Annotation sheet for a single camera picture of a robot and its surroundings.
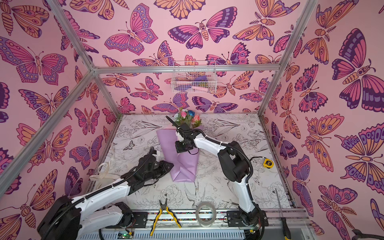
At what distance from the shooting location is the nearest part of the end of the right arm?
71 cm

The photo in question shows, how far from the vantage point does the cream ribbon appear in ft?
2.93

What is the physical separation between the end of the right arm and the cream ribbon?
0.41 m
